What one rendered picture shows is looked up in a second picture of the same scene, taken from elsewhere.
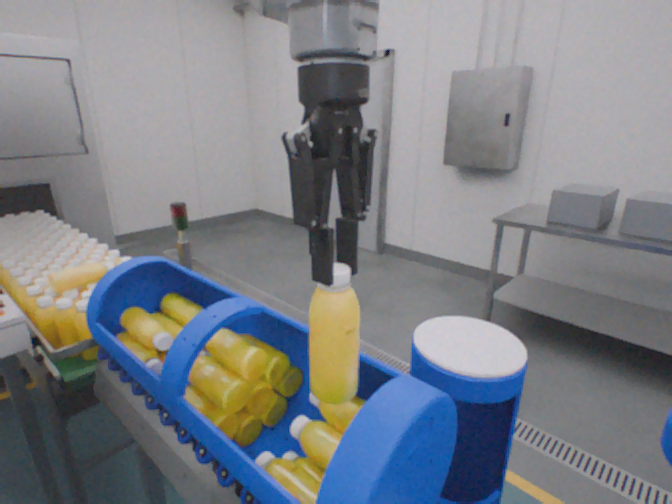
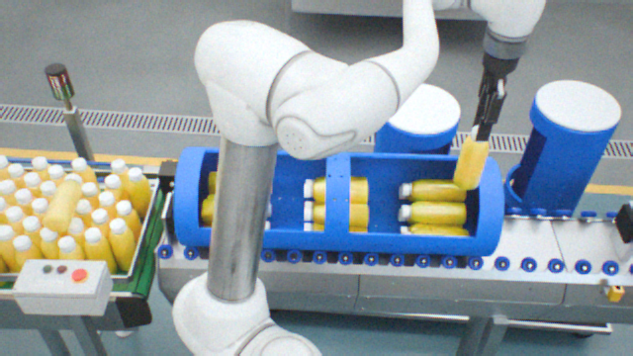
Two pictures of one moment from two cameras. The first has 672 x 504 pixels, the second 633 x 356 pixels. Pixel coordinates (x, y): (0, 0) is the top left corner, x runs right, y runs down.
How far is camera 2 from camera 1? 1.30 m
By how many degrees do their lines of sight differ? 42
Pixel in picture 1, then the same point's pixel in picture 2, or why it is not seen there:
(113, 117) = not seen: outside the picture
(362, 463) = (496, 205)
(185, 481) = (326, 283)
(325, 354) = (479, 169)
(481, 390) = (446, 136)
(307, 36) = (512, 53)
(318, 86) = (509, 68)
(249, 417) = not seen: hidden behind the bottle
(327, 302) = (483, 147)
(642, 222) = not seen: outside the picture
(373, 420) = (489, 186)
